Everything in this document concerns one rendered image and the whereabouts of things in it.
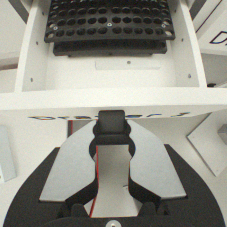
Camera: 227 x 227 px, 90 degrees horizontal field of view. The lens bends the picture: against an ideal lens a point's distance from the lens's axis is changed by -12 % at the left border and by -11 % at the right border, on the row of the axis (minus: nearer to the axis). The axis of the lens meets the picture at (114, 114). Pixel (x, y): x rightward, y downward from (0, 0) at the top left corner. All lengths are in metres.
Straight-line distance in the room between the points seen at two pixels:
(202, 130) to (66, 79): 1.16
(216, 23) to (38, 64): 0.30
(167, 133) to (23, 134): 1.00
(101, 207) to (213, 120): 1.18
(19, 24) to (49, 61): 0.08
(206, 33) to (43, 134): 0.39
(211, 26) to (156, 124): 0.91
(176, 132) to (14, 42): 1.12
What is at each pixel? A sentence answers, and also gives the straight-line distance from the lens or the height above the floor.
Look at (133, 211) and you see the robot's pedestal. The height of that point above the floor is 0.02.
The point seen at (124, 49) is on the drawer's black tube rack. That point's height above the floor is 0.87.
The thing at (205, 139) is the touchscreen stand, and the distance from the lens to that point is 1.27.
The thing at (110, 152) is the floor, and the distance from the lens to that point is 1.05.
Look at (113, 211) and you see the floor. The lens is 1.22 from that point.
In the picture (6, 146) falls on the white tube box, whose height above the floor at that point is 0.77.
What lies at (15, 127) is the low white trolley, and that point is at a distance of 0.36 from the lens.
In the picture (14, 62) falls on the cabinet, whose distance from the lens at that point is 0.46.
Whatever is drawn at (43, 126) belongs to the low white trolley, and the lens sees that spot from 0.32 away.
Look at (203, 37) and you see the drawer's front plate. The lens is 0.31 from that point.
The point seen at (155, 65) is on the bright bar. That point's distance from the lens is 0.23.
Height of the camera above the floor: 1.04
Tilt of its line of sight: 82 degrees down
